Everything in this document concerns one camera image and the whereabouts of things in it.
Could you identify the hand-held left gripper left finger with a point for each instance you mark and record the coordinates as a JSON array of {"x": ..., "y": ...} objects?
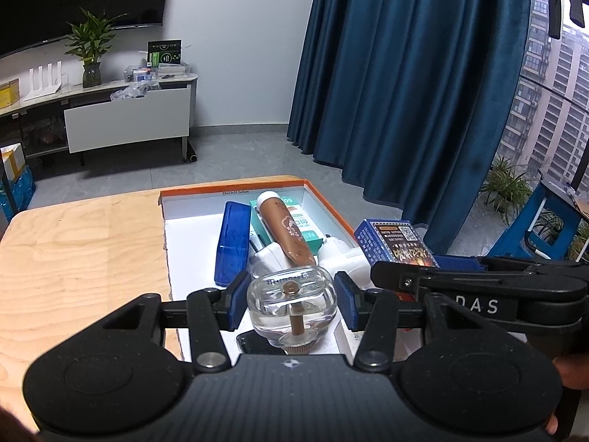
[{"x": 239, "y": 303}]

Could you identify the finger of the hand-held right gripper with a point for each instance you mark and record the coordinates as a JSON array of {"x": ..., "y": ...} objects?
[
  {"x": 395, "y": 278},
  {"x": 460, "y": 263}
]

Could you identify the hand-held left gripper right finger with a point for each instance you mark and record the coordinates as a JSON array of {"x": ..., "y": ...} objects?
[{"x": 345, "y": 303}]

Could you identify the dark printed card box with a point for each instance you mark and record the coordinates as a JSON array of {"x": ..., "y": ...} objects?
[{"x": 395, "y": 244}]

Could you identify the clear glass bottle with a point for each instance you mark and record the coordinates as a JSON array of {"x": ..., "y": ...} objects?
[{"x": 276, "y": 304}]

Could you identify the small black device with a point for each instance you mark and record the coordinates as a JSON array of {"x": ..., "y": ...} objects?
[{"x": 251, "y": 343}]

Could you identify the white mosquito repellent heater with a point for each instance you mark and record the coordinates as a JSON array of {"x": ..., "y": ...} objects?
[{"x": 340, "y": 253}]

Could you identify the blue plastic box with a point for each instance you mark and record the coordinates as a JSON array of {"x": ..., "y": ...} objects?
[{"x": 232, "y": 239}]

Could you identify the white box with orange rim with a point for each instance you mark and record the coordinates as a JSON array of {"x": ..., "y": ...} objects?
[{"x": 193, "y": 239}]

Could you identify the green white bandage box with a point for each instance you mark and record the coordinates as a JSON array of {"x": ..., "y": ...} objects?
[{"x": 310, "y": 230}]

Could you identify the rose gold tube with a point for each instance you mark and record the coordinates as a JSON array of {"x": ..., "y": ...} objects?
[{"x": 287, "y": 235}]

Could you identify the person's right hand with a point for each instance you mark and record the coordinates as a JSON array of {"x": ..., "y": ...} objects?
[{"x": 573, "y": 373}]

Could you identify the blue stool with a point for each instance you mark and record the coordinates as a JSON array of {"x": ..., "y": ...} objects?
[{"x": 510, "y": 235}]

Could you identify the balcony potted plant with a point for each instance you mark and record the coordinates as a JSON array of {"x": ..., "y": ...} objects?
[
  {"x": 506, "y": 188},
  {"x": 552, "y": 225}
]

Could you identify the blue curtain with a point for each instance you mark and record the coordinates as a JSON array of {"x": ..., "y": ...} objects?
[{"x": 414, "y": 78}]

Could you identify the white television cabinet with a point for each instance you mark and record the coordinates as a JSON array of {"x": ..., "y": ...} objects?
[{"x": 129, "y": 117}]

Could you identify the clear plastic bag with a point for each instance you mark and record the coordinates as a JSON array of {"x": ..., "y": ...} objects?
[{"x": 129, "y": 93}]

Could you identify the blue bottle pack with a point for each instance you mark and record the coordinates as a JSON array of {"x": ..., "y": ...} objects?
[{"x": 20, "y": 195}]

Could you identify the clear plastic case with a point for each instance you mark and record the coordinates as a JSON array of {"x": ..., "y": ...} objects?
[{"x": 156, "y": 72}]

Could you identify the green black box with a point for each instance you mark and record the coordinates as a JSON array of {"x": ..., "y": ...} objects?
[{"x": 164, "y": 53}]

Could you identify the taped white carton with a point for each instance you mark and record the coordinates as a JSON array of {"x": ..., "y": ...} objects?
[{"x": 11, "y": 159}]

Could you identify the potted plant in dark vase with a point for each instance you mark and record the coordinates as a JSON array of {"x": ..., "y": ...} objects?
[{"x": 92, "y": 73}]

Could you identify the dark hanging clothes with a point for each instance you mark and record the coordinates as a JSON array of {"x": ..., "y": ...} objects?
[{"x": 559, "y": 0}]

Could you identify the white router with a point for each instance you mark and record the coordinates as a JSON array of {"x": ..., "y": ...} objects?
[{"x": 43, "y": 85}]

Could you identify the yellow box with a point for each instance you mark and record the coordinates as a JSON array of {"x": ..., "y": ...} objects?
[{"x": 9, "y": 94}]

